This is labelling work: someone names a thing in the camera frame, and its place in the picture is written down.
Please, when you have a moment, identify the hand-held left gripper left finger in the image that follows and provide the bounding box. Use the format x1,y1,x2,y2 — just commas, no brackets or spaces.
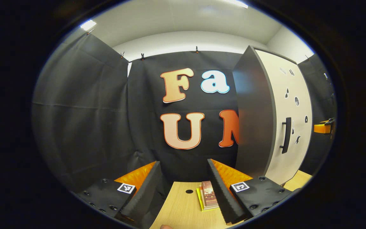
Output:
77,161,163,223

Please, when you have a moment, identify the black backdrop cloth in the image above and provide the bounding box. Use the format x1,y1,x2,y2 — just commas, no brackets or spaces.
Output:
32,32,337,191

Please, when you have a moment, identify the black door handle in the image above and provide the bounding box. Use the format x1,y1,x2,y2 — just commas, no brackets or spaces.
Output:
280,117,292,154

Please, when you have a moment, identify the thin yellow book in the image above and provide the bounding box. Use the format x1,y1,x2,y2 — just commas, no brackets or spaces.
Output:
196,188,220,212

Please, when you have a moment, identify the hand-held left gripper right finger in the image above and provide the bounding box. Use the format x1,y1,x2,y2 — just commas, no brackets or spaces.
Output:
207,158,295,225

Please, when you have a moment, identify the small ceiling light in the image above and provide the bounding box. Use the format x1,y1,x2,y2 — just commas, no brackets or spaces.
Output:
80,20,97,31

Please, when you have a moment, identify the beige cabinet door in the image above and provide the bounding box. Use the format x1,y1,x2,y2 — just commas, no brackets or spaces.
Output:
254,49,313,185

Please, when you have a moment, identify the grey cabinet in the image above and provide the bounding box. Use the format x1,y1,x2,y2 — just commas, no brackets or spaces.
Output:
232,45,313,185

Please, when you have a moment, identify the long ceiling light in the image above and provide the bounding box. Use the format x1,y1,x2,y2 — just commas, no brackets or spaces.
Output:
224,0,248,9

